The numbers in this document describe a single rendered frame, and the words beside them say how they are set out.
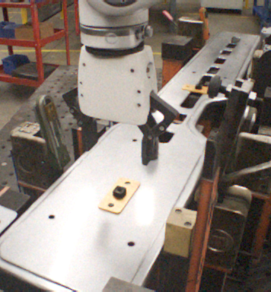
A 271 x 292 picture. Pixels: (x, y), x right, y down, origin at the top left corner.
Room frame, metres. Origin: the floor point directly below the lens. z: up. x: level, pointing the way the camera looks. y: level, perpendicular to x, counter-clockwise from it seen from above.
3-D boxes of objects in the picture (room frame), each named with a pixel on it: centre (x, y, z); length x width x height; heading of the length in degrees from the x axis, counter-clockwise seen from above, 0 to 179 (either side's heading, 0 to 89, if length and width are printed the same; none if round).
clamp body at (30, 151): (0.59, 0.19, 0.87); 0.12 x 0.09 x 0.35; 66
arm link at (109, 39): (0.45, 0.03, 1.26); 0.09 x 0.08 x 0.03; 66
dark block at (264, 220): (0.59, -0.27, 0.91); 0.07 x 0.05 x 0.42; 66
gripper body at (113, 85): (0.45, 0.03, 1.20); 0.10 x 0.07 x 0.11; 66
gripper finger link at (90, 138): (0.48, 0.08, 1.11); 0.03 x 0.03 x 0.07; 66
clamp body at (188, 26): (1.50, -0.22, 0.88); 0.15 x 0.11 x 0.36; 66
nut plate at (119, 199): (0.46, 0.03, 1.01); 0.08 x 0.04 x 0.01; 156
